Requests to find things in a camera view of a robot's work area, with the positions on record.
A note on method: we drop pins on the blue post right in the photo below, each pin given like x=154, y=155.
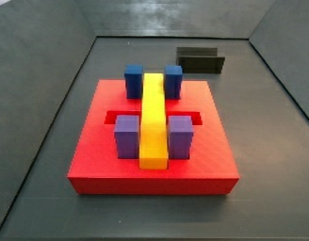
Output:
x=174, y=80

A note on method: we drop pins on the yellow arch bar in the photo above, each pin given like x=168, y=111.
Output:
x=154, y=153

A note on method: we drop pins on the purple post right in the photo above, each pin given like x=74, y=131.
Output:
x=180, y=133

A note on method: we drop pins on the blue post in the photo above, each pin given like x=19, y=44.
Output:
x=174, y=80
x=134, y=76

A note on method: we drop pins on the purple post left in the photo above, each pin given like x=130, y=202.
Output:
x=127, y=134

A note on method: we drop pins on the black angle fixture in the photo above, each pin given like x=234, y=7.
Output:
x=200, y=60

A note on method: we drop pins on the purple post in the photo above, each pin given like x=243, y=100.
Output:
x=180, y=133
x=127, y=134

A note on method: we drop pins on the red base board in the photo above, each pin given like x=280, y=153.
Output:
x=99, y=172

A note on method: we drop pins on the blue post left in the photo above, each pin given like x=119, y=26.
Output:
x=134, y=76

